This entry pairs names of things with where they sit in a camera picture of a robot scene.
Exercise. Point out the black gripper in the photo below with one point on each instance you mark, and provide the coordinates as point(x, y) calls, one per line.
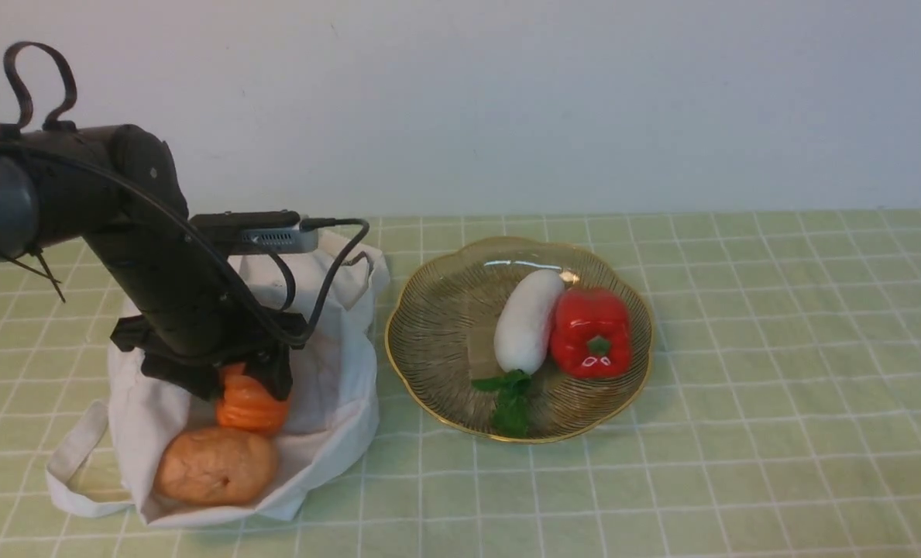
point(191, 354)

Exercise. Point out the orange toy pumpkin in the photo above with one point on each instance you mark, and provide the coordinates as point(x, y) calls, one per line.
point(246, 405)

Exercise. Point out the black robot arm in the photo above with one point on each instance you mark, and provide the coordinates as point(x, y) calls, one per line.
point(207, 291)

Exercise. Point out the brown toy potato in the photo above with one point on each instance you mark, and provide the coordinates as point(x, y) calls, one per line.
point(216, 467)

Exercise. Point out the gold-rimmed glass plate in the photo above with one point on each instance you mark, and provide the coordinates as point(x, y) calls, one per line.
point(440, 338)

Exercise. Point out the white toy radish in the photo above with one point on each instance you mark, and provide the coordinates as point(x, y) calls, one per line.
point(522, 332)

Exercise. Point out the red toy bell pepper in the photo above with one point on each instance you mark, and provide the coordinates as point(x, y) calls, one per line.
point(591, 334)

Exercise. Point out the green checkered tablecloth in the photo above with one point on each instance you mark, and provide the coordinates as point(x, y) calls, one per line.
point(782, 418)

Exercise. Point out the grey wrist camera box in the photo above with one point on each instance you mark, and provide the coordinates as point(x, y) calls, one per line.
point(279, 240)

